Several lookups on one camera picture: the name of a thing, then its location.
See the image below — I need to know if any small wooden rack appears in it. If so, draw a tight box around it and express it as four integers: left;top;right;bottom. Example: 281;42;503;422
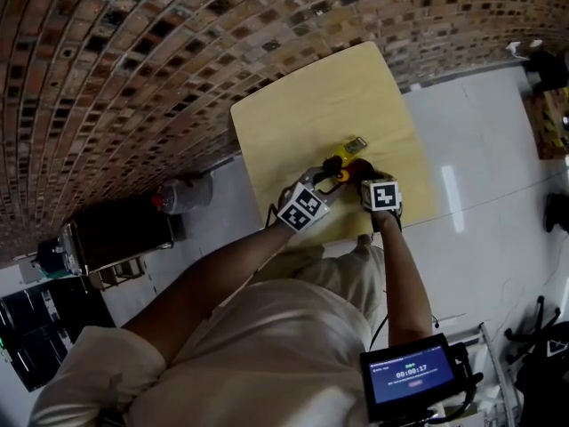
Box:
88;255;146;291

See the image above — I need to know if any white metal rack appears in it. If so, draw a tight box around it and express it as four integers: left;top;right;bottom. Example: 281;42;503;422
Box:
448;322;524;427

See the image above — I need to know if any person's beige clothing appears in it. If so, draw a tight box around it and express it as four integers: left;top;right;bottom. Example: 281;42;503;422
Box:
28;242;389;427

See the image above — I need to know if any dark brown cloth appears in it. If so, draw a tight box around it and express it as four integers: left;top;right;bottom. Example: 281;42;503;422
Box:
349;157;383;184

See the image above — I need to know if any person's right forearm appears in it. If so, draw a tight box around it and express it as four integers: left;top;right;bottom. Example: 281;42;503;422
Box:
377;211;434;351

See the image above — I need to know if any black metal cart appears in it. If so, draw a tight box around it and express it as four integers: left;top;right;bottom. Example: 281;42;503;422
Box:
35;195;175;280

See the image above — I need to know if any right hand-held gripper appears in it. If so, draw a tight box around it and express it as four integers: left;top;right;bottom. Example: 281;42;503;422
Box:
359;173;404;215

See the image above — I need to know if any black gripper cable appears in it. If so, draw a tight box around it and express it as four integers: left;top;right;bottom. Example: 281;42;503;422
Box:
264;190;286;229
369;288;392;351

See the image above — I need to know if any person's left forearm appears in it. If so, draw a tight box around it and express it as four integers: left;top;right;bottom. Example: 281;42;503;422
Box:
121;222;295;365

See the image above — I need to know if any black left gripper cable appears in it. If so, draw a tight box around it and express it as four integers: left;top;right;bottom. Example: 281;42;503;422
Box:
264;190;286;229

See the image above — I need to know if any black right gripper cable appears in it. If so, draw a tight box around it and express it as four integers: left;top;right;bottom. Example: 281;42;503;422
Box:
369;288;392;351

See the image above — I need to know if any white power plug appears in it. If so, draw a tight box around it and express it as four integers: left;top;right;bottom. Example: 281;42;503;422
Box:
506;39;544;60

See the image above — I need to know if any black bag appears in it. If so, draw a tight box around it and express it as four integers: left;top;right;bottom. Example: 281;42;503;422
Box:
524;50;568;93

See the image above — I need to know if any black tablet with blue screen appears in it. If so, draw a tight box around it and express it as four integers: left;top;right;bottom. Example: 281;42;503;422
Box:
358;332;484;424

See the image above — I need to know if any black office chair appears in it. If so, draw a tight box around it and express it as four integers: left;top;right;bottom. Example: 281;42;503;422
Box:
543;192;569;233
503;295;569;418

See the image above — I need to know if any yellow bottle with dark cap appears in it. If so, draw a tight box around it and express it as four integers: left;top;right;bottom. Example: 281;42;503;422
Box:
322;135;368;173

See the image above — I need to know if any cardboard box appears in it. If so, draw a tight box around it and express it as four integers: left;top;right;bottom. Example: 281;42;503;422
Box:
524;88;569;162

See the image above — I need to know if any black computer case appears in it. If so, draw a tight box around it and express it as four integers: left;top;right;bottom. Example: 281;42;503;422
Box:
0;278;117;393

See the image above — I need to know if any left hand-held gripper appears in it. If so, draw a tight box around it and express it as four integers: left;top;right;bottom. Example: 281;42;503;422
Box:
276;164;345;234

